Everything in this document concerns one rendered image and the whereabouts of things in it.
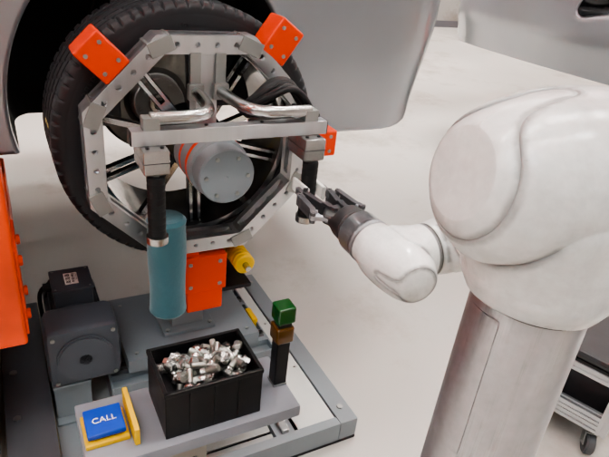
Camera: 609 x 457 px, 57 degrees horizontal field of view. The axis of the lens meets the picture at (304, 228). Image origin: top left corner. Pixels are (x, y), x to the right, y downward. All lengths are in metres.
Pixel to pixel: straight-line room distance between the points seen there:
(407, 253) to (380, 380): 1.11
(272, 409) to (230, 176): 0.50
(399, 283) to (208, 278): 0.70
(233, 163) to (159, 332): 0.73
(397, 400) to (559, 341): 1.50
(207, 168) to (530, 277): 0.88
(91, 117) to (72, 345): 0.58
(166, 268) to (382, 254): 0.55
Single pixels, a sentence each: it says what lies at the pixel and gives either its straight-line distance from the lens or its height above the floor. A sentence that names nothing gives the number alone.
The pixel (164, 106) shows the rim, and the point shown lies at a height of 0.94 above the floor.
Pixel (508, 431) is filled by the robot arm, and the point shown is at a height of 0.97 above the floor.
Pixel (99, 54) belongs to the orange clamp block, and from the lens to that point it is 1.25.
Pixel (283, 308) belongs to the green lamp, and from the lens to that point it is 1.15.
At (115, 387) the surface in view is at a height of 0.17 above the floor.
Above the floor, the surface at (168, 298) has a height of 0.54.
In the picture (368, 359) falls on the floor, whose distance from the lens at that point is 2.10.
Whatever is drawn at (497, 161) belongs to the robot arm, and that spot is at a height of 1.22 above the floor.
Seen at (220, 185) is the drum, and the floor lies 0.83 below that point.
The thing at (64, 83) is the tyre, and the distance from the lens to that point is 1.35.
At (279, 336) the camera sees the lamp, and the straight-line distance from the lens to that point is 1.19.
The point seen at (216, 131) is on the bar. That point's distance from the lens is 1.15.
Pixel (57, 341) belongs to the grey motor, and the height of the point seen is 0.39.
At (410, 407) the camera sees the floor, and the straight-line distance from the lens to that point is 1.96.
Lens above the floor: 1.34
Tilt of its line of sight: 28 degrees down
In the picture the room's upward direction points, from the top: 6 degrees clockwise
